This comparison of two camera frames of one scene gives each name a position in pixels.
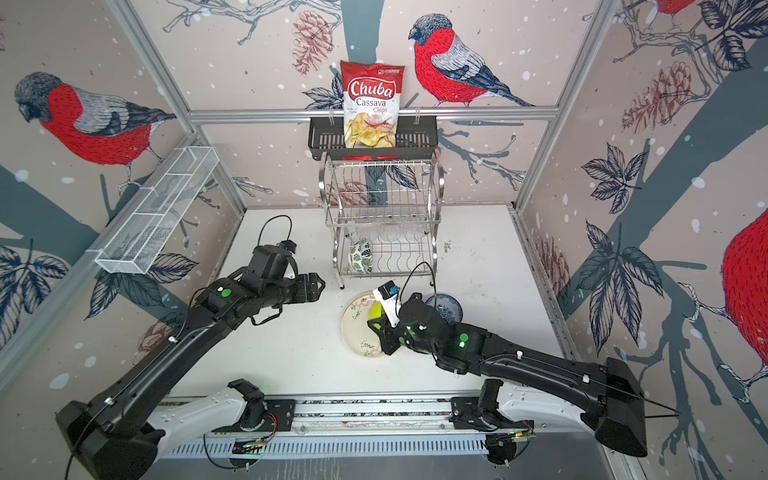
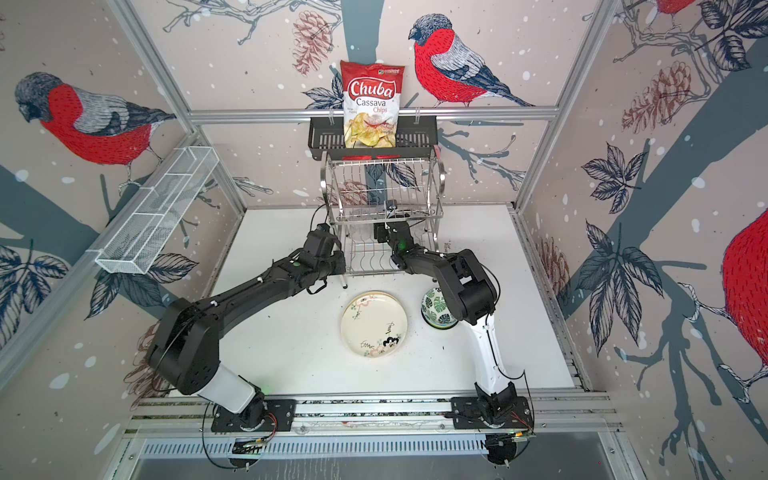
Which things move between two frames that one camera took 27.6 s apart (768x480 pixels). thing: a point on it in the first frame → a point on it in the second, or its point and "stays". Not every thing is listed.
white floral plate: x=357 y=332 stays
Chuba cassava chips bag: x=371 y=103 stays
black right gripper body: x=392 y=339 → x=382 y=235
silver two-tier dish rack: x=387 y=208 stays
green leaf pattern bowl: x=362 y=256 → x=436 y=311
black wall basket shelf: x=418 y=139 stays
